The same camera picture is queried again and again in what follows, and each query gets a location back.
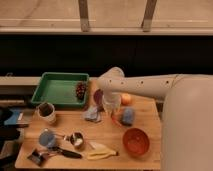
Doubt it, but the green plastic tray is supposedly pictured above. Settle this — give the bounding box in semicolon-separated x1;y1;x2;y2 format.
31;72;89;108

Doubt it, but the small dark metal clip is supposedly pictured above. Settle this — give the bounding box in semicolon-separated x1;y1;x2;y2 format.
28;149;48;166

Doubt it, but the metal measuring cup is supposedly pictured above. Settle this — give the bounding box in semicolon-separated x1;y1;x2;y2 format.
64;132;84;149

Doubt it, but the grey blue cloth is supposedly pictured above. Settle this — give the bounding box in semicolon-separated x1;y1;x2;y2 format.
83;106;101;123

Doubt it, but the blue sponge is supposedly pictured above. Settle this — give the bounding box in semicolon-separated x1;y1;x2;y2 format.
121;107;135;126

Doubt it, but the yellow banana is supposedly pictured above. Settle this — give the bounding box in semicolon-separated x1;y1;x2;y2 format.
86;142;119;160

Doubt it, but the orange bowl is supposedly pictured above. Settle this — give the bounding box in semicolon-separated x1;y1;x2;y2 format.
122;128;150;157

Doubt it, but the red chili pepper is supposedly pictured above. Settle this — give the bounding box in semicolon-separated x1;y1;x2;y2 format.
111;114;123;127

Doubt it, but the dark grape bunch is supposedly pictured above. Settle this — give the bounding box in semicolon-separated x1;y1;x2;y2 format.
76;82;87;100

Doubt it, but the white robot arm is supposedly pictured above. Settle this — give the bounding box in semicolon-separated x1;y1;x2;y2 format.
97;67;213;171

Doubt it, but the blue box on left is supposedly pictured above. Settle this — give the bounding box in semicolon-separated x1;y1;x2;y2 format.
4;109;33;127

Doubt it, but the black handled utensil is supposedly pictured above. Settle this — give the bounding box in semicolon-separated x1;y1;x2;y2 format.
49;146;82;159

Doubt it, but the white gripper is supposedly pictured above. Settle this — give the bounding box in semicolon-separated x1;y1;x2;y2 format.
102;92;121;120

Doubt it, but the purple bowl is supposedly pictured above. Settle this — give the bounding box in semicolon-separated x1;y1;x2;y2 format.
93;89;103;106

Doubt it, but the blue measuring cup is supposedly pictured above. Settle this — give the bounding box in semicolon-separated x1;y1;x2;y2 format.
39;130;56;148

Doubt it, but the orange peach fruit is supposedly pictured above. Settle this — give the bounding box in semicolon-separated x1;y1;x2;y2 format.
121;93;132;105

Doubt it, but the white mug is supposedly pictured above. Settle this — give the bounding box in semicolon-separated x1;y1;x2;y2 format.
36;102;56;124

